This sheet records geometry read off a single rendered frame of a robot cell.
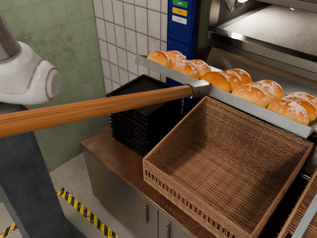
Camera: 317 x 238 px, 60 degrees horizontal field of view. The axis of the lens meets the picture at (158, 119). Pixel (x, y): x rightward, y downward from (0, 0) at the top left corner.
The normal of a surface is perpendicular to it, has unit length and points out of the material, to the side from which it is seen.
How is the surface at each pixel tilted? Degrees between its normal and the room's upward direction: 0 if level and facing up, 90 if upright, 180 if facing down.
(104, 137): 0
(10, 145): 90
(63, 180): 0
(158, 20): 90
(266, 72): 70
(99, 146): 0
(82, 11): 90
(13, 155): 90
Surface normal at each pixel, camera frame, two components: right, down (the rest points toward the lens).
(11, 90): -0.10, 0.78
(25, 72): 0.71, 0.28
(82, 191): 0.00, -0.79
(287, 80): -0.64, 0.15
